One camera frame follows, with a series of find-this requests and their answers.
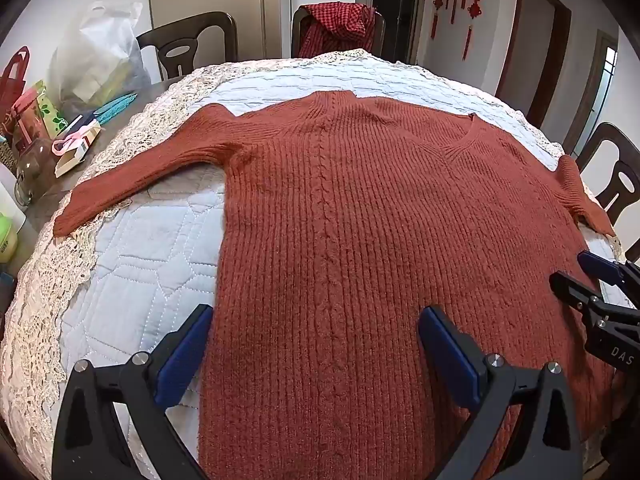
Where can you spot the pink scissors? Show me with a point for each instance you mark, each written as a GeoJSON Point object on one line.
{"type": "Point", "coordinates": [75, 137]}

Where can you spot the dark wooden chair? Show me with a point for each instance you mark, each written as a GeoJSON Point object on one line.
{"type": "Point", "coordinates": [296, 25]}
{"type": "Point", "coordinates": [607, 145]}
{"type": "Point", "coordinates": [215, 30]}

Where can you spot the green leaf print box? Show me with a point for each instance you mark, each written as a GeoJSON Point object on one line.
{"type": "Point", "coordinates": [50, 107]}

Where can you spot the white carton box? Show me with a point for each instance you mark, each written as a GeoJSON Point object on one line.
{"type": "Point", "coordinates": [75, 157]}

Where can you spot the brown framed door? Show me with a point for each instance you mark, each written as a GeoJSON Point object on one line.
{"type": "Point", "coordinates": [530, 45]}

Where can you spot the rust red knit sweater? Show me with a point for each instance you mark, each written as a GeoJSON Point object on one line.
{"type": "Point", "coordinates": [350, 210]}

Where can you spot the white plastic bag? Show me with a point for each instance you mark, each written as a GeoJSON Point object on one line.
{"type": "Point", "coordinates": [100, 55]}

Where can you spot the glass jar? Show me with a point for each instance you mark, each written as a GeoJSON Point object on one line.
{"type": "Point", "coordinates": [32, 170]}

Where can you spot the pink gift box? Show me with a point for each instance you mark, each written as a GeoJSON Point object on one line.
{"type": "Point", "coordinates": [27, 120]}

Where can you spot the red checked garment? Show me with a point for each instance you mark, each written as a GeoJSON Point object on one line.
{"type": "Point", "coordinates": [340, 22]}

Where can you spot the dark doorway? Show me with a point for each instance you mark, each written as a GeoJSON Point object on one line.
{"type": "Point", "coordinates": [397, 5]}

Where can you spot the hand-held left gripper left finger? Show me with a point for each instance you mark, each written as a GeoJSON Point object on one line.
{"type": "Point", "coordinates": [186, 349]}

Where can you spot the grey quilted lace-trimmed blanket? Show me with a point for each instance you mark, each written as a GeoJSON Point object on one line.
{"type": "Point", "coordinates": [150, 270]}

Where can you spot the grey framed glass door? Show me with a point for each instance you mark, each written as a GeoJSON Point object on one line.
{"type": "Point", "coordinates": [595, 90]}

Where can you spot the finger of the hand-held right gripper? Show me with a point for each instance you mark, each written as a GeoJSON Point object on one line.
{"type": "Point", "coordinates": [575, 291]}
{"type": "Point", "coordinates": [602, 266]}

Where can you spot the dark blue white box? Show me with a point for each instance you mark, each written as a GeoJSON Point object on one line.
{"type": "Point", "coordinates": [80, 121]}

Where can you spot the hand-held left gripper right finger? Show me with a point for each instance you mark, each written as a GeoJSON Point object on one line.
{"type": "Point", "coordinates": [449, 355]}

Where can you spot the red gift bag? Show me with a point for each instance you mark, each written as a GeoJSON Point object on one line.
{"type": "Point", "coordinates": [12, 80]}

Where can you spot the green lidded container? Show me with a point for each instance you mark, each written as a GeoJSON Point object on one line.
{"type": "Point", "coordinates": [7, 237]}

